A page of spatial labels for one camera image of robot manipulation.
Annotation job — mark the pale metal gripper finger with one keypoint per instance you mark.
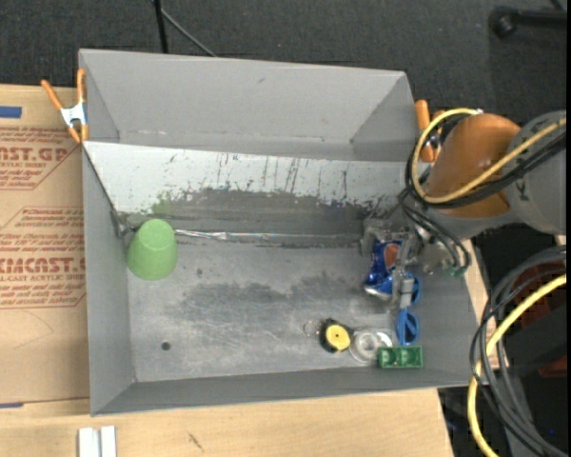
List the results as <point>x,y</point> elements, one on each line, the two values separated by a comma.
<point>378,231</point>
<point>404,286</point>

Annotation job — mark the crushed blue drink can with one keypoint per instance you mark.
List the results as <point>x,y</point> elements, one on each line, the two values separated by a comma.
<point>380,274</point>

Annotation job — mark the blue sunglasses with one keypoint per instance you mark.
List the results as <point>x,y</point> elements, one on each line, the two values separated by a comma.
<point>407,327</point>

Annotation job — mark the clear tape roll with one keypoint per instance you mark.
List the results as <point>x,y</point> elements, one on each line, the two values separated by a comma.
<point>368,345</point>

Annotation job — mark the green toy brick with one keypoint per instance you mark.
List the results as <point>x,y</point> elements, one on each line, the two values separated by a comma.
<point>399,357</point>

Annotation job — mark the yellow and black tape measure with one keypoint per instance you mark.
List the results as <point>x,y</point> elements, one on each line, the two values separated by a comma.
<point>335,336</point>

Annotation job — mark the grey metal bin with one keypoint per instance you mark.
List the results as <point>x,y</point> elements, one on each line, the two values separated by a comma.
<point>247,303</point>

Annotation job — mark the light green plastic cup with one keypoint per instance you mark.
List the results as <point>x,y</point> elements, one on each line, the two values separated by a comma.
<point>152,252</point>

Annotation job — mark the brown cardboard board red print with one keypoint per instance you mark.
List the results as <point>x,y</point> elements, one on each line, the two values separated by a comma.
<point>38,303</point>

